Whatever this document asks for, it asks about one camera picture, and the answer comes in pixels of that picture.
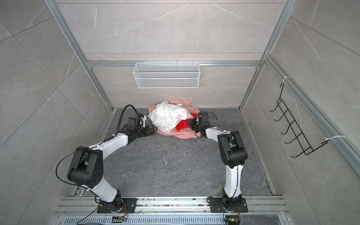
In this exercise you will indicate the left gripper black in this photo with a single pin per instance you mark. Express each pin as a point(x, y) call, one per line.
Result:
point(148, 131)

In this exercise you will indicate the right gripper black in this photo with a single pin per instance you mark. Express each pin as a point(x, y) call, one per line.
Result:
point(191, 123)

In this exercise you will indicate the red cloth garment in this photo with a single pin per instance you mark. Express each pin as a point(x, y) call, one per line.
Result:
point(184, 124)

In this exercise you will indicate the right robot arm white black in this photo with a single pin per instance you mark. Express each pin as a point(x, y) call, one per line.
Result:
point(233, 154)

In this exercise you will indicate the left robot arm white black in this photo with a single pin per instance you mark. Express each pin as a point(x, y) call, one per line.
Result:
point(87, 167)

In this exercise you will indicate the white cloth garment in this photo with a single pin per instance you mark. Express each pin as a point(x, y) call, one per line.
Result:
point(165, 117)

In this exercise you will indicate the pink hoodie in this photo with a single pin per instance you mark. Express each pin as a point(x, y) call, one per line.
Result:
point(186, 133)

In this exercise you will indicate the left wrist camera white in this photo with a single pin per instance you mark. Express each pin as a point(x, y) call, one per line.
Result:
point(143, 118)

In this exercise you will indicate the white wire mesh basket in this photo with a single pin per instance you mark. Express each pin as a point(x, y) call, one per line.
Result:
point(167, 75)

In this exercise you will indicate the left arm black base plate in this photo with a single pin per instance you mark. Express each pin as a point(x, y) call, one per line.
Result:
point(118, 206)

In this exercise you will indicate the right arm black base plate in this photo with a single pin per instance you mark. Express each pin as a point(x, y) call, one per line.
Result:
point(226, 204)

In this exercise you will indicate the aluminium mounting rail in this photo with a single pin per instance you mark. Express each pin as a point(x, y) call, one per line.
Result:
point(178, 205)

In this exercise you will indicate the black wire hook rack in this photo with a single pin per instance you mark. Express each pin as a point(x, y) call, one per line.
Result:
point(293, 127)

